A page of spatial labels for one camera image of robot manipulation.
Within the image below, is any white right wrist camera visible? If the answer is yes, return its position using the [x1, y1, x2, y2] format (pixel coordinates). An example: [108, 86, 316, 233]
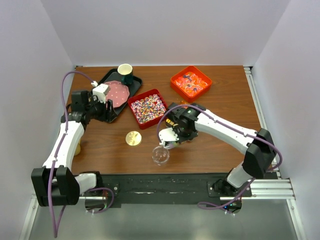
[158, 128, 179, 146]

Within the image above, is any black serving tray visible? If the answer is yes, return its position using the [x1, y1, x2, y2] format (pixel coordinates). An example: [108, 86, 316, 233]
[99, 68, 143, 123]

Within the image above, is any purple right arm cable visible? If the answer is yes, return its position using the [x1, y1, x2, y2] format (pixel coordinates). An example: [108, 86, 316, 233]
[156, 103, 283, 210]

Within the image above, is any pink polka dot plate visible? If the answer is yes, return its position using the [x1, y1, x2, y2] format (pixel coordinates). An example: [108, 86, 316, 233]
[105, 80, 130, 108]

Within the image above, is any gold jar lid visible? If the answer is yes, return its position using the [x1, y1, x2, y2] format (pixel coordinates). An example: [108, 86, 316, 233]
[125, 131, 142, 147]

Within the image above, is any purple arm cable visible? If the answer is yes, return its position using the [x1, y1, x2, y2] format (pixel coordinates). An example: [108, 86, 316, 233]
[48, 71, 115, 238]
[156, 103, 283, 210]

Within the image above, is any yellow mug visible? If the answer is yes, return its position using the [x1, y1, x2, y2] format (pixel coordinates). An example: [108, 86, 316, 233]
[74, 141, 81, 156]

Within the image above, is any silver metal scoop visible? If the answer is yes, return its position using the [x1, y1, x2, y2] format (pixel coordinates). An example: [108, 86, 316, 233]
[161, 140, 180, 150]

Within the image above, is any dark green mug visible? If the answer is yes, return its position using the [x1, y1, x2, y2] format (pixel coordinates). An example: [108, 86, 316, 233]
[117, 63, 133, 86]

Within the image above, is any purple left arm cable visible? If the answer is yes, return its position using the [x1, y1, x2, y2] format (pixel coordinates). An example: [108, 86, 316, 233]
[48, 71, 115, 238]

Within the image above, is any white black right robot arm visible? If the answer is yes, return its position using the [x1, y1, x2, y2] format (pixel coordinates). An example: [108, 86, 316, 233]
[157, 103, 279, 197]

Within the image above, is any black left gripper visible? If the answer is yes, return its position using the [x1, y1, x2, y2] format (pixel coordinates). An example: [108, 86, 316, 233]
[85, 95, 117, 123]

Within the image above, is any clear glass jar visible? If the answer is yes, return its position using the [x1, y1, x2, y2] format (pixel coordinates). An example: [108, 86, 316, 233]
[152, 145, 170, 166]

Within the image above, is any aluminium frame rail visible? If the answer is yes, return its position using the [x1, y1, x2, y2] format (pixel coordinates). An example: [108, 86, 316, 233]
[31, 178, 296, 200]

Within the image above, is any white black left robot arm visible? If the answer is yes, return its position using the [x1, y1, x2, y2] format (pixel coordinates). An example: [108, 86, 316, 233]
[31, 87, 116, 207]

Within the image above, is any red box of swirl candies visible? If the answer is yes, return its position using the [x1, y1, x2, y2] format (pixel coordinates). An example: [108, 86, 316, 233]
[127, 89, 168, 130]

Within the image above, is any tin of star candies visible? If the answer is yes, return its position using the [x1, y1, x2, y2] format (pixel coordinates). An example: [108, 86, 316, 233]
[179, 100, 189, 109]

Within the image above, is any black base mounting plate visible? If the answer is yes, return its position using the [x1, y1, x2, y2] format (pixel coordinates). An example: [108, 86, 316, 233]
[101, 173, 252, 208]

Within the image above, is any orange box of candies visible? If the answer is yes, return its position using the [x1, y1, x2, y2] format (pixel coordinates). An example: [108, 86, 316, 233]
[170, 65, 212, 103]

